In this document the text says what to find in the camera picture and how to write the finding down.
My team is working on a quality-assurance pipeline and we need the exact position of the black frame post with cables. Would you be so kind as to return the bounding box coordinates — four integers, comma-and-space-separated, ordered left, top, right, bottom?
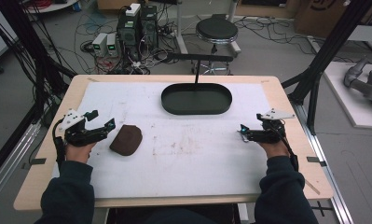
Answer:
0, 0, 78, 125

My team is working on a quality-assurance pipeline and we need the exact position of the person's left hand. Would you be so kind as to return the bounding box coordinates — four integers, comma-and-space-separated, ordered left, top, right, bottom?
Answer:
64, 141, 98, 164

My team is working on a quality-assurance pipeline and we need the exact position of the person's right hand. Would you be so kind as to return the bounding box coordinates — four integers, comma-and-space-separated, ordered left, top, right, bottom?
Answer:
256, 139, 290, 160

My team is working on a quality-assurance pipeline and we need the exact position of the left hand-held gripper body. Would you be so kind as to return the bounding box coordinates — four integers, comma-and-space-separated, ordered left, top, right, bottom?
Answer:
58, 108, 109, 148

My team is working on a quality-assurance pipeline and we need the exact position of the white table mat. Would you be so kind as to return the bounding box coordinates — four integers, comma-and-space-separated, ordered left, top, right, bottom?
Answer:
51, 81, 283, 200

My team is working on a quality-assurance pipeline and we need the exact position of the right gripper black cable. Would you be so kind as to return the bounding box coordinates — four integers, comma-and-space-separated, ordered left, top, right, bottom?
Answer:
276, 125, 300, 173

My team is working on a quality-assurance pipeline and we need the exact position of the white platform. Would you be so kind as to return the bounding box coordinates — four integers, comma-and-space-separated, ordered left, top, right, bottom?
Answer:
323, 61, 372, 131

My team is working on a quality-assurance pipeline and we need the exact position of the floor cable bundle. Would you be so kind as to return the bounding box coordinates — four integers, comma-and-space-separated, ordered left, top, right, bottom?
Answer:
236, 15, 318, 50

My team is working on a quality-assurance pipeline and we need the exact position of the grey tape piece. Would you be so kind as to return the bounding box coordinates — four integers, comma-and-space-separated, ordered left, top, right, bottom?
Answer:
306, 156, 328, 168
29, 157, 48, 166

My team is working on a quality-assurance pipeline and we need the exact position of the grey power supply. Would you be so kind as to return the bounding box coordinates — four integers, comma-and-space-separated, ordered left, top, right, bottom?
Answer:
105, 33, 119, 58
91, 32, 109, 58

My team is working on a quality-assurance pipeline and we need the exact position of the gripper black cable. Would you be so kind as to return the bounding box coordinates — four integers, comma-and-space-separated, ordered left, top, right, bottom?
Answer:
51, 118, 67, 173
276, 125, 300, 173

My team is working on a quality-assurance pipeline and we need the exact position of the aluminium rail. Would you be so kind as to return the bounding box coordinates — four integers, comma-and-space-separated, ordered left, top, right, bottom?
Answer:
0, 120, 42, 208
292, 102, 356, 224

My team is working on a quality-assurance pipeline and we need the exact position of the black T-shaped stand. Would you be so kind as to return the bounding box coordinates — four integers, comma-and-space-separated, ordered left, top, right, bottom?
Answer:
166, 51, 235, 85

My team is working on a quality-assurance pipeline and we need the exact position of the cardboard box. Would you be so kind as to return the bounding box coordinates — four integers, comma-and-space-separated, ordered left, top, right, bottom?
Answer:
293, 0, 372, 39

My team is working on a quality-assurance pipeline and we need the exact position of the black round stool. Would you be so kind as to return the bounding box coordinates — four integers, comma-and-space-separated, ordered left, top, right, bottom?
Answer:
194, 16, 242, 76

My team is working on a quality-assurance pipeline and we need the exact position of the white round table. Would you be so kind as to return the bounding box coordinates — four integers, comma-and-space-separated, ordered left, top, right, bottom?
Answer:
24, 0, 79, 15

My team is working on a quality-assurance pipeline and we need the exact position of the white box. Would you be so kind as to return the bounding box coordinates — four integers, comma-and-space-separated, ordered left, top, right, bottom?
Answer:
124, 3, 142, 18

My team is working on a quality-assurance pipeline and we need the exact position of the black oval tray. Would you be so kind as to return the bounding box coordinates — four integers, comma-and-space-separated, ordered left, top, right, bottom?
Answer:
160, 82, 233, 116

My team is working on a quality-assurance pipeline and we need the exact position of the white table leg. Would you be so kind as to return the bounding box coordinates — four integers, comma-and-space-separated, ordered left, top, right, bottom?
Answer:
173, 0, 190, 56

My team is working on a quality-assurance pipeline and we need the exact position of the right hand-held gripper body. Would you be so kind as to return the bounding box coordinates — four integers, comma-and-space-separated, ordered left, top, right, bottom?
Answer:
249, 107, 296, 145

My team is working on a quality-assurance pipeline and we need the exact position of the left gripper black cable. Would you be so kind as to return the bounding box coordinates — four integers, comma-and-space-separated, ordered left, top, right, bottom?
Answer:
51, 118, 67, 173

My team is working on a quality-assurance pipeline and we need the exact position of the black computer tower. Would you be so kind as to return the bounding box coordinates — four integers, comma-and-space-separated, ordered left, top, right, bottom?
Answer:
140, 5, 159, 51
116, 12, 143, 62

